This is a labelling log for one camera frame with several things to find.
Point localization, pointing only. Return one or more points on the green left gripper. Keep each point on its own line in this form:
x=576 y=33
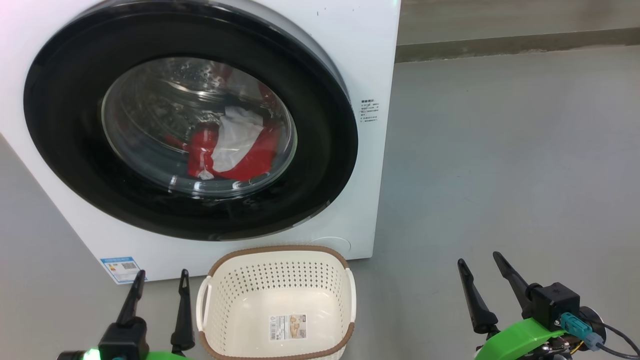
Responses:
x=165 y=356

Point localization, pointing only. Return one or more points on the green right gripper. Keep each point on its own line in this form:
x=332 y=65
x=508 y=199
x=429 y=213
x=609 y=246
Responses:
x=515 y=340

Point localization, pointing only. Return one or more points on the red and white garment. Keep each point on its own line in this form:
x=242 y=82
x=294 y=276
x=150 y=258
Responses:
x=250 y=160

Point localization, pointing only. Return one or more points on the black round glass washer door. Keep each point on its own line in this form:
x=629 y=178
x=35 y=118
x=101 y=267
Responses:
x=65 y=125

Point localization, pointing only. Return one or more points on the printed product label sticker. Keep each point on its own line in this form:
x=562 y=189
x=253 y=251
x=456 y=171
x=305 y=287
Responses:
x=288 y=327

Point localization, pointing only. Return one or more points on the cream basket with brown rim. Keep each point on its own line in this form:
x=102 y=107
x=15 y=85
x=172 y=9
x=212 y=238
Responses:
x=280 y=260

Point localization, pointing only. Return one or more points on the white front-load washing machine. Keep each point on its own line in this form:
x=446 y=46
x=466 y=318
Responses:
x=370 y=50

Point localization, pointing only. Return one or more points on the blue energy label sticker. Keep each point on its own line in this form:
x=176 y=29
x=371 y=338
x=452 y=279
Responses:
x=122 y=269

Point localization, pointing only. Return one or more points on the round white filter cover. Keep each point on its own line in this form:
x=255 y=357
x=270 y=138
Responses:
x=335 y=244

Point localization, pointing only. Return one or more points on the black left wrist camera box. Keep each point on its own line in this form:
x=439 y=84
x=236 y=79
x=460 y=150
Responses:
x=122 y=340

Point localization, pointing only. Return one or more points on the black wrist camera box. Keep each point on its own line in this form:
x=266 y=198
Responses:
x=555 y=302
x=122 y=340

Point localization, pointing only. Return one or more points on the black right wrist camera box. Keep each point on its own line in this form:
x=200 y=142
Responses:
x=555 y=302

